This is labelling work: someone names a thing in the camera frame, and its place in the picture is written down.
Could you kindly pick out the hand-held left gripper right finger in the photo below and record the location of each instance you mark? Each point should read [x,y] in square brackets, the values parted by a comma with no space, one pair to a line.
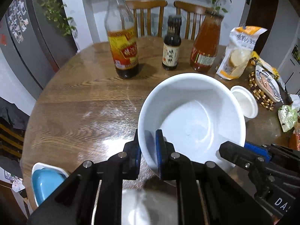
[159,155]

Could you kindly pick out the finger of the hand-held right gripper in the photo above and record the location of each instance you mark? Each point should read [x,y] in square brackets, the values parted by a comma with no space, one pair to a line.
[256,148]
[236,153]

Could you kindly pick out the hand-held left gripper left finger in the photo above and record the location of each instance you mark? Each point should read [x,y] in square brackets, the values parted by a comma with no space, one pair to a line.
[138,155]

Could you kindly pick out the medium white bowl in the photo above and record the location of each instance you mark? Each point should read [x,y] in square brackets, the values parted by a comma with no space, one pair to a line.
[192,121]

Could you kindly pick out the small white bowl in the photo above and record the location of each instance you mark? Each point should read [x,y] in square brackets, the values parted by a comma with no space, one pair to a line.
[246,100]

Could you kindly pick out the large grey-white bowl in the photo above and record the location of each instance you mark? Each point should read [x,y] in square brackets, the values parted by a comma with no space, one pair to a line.
[145,206]

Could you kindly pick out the blue patterned rectangular plate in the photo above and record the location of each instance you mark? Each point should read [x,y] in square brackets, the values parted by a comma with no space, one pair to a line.
[38,165]

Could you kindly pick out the green tissue pack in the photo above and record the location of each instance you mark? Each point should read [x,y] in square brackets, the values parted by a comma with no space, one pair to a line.
[287,118]

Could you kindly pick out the wooden bead basket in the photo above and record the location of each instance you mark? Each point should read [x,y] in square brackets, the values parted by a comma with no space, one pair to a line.
[256,93]

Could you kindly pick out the white rectangular dish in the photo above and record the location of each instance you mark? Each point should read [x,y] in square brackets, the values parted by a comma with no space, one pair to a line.
[266,84]

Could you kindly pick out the yellow snack packet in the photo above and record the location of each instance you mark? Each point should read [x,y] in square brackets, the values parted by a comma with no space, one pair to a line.
[257,62]

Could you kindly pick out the flour bag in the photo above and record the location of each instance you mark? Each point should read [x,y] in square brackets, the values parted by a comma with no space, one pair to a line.
[234,61]

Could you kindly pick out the white cabinet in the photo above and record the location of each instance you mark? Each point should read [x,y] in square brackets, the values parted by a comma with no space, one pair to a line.
[291,61]

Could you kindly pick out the small dark sauce bottle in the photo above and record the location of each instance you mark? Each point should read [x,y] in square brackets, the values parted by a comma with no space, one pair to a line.
[171,54]

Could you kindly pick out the yellow-capped vinegar bottle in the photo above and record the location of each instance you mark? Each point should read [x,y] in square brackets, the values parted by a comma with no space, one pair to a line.
[121,49]

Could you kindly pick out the orange sauce jar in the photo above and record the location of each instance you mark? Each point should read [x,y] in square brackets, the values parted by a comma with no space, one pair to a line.
[204,49]

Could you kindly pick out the pale patterned bag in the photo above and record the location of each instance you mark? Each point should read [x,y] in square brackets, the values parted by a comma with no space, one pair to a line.
[15,180]

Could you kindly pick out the cloth-draped wooden chair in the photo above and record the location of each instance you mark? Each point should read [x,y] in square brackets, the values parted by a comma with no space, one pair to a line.
[9,143]

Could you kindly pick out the dark brown door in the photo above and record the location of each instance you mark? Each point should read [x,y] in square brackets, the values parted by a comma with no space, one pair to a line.
[262,18]

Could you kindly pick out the grey refrigerator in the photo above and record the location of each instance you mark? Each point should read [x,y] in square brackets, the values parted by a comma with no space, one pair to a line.
[42,44]

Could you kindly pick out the wooden dining chair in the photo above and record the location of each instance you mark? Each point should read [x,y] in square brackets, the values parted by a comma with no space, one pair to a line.
[145,4]
[189,7]

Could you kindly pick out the hanging vine plant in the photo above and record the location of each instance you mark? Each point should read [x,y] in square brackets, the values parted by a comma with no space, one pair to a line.
[56,11]

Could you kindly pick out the group of fridge photo magnets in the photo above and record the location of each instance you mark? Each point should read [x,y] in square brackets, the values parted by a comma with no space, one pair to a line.
[17,16]

